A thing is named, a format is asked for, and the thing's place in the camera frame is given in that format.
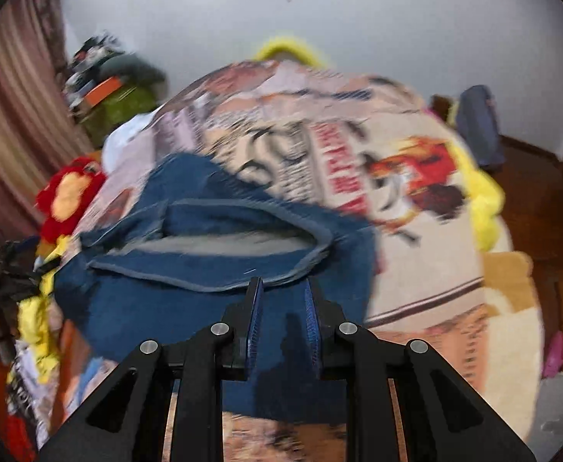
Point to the pile of clutter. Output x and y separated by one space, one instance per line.
89 57

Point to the tan fleece mat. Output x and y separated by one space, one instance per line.
507 279

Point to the yellow fleece blanket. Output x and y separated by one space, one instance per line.
486 202

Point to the printed blanket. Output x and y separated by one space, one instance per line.
430 260

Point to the blue denim jacket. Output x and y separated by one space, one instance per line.
190 298

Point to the white cloth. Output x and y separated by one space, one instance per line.
125 144

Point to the printed magazines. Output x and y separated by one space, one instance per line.
31 385

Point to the yellow cloth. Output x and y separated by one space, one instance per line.
38 322

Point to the striped red curtain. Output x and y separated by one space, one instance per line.
12 106

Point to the orange box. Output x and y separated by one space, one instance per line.
102 90

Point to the red plush toy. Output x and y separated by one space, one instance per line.
67 192

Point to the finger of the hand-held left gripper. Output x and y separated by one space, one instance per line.
26 269

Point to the grey backpack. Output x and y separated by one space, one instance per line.
479 125

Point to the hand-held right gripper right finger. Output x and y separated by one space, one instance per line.
313 327

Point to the green patterned box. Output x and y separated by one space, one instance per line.
122 108

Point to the pink item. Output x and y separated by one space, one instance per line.
553 353

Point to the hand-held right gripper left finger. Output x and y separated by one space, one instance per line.
255 317

